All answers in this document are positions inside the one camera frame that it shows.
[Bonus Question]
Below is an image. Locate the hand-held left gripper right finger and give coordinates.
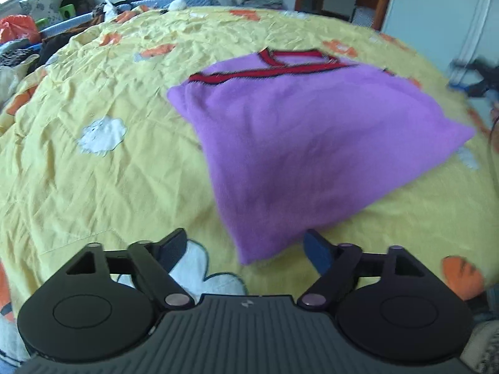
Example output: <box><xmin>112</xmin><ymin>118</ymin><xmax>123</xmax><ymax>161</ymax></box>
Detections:
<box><xmin>296</xmin><ymin>229</ymin><xmax>439</xmax><ymax>312</ymax></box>

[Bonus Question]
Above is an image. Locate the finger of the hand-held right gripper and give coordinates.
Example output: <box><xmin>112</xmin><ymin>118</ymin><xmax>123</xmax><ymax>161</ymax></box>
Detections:
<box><xmin>448</xmin><ymin>58</ymin><xmax>479</xmax><ymax>97</ymax></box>

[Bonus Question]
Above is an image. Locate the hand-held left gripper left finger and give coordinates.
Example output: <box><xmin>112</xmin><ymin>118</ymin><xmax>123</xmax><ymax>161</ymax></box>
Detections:
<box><xmin>58</xmin><ymin>228</ymin><xmax>194</xmax><ymax>312</ymax></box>

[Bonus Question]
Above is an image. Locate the purple knit vest red trim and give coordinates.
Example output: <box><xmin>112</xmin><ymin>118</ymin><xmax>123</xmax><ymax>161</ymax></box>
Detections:
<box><xmin>167</xmin><ymin>48</ymin><xmax>477</xmax><ymax>266</ymax></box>

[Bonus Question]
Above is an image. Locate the white wardrobe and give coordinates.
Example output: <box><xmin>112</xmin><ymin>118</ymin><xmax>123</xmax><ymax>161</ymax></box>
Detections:
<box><xmin>382</xmin><ymin>0</ymin><xmax>499</xmax><ymax>83</ymax></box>

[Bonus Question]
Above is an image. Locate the yellow printed bedsheet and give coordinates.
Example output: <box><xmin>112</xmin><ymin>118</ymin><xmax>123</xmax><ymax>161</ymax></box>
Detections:
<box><xmin>0</xmin><ymin>6</ymin><xmax>499</xmax><ymax>367</ymax></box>

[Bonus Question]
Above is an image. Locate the person's grey patterned clothing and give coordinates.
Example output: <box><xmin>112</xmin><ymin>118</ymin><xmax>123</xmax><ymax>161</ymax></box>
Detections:
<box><xmin>460</xmin><ymin>319</ymin><xmax>499</xmax><ymax>374</ymax></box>

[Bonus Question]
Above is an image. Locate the dark cloth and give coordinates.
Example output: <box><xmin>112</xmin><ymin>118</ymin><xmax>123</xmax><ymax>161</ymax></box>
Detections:
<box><xmin>38</xmin><ymin>30</ymin><xmax>96</xmax><ymax>65</ymax></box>

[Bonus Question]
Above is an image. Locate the orange plastic bag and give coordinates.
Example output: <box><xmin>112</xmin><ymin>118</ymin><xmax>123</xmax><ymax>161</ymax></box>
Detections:
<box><xmin>0</xmin><ymin>15</ymin><xmax>40</xmax><ymax>44</ymax></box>

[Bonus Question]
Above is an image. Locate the grey floral pillow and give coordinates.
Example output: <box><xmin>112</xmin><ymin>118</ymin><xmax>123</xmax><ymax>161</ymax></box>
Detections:
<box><xmin>19</xmin><ymin>0</ymin><xmax>64</xmax><ymax>26</ymax></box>

